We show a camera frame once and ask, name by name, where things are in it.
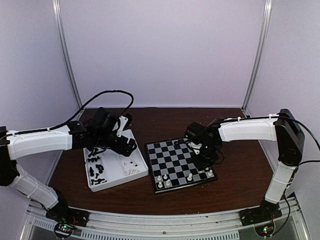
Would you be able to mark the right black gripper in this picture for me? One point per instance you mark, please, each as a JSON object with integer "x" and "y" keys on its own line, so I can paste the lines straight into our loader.
{"x": 205, "y": 165}

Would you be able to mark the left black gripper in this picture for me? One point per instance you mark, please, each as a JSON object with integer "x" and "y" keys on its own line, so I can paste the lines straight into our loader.
{"x": 128, "y": 149}

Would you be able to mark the white compartment tray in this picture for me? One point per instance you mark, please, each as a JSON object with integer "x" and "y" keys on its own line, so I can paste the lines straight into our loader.
{"x": 114, "y": 164}

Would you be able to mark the white king piece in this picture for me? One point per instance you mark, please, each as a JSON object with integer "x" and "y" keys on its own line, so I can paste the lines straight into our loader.
{"x": 190, "y": 177}

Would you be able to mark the black white chess board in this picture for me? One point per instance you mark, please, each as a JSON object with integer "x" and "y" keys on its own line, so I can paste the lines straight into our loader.
{"x": 174, "y": 158}

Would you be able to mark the white knight piece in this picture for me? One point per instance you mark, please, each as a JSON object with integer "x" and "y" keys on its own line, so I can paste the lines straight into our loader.
{"x": 167, "y": 183}

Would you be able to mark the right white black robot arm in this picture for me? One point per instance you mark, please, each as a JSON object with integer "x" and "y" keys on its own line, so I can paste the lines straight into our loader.
{"x": 280, "y": 128}

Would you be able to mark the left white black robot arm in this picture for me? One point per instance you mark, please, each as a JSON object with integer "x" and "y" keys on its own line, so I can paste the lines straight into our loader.
{"x": 70, "y": 136}

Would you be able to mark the black chess pieces pile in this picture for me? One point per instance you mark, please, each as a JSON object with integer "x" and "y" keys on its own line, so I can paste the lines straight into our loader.
{"x": 95, "y": 167}

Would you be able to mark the white chess pieces pile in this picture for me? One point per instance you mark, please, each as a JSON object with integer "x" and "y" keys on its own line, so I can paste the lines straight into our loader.
{"x": 131, "y": 168}

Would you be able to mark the right controller circuit board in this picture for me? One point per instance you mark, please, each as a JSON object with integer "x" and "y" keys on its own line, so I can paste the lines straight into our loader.
{"x": 265, "y": 230}

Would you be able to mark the controller circuit board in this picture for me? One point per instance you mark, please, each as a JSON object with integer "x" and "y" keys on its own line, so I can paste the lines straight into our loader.
{"x": 265, "y": 230}
{"x": 62, "y": 230}

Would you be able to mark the left controller circuit board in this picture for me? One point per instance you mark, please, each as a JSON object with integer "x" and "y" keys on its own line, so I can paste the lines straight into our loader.
{"x": 62, "y": 230}

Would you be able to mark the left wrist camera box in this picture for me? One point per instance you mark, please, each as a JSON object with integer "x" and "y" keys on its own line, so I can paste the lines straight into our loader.
{"x": 104, "y": 120}

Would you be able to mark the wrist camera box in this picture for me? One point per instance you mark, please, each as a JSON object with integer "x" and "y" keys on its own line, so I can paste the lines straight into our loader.
{"x": 104, "y": 120}
{"x": 192, "y": 131}

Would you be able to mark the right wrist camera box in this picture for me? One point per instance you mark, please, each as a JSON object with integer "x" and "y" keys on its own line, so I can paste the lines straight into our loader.
{"x": 192, "y": 131}

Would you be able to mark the front aluminium rail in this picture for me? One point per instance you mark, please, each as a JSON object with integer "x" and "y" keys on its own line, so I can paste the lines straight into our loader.
{"x": 223, "y": 225}

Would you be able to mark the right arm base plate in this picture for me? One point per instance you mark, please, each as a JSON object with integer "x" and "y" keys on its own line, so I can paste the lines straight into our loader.
{"x": 256, "y": 215}

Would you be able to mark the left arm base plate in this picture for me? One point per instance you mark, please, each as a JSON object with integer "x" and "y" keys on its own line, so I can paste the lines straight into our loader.
{"x": 70, "y": 216}

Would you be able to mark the left aluminium frame post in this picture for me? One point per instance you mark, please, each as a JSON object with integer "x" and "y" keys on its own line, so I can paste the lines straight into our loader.
{"x": 66, "y": 57}

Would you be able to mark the aluminium frame post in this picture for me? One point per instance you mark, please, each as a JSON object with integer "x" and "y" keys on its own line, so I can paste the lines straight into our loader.
{"x": 264, "y": 30}
{"x": 66, "y": 57}

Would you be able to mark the right aluminium frame post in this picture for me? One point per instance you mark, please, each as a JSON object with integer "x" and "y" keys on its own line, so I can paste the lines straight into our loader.
{"x": 264, "y": 30}

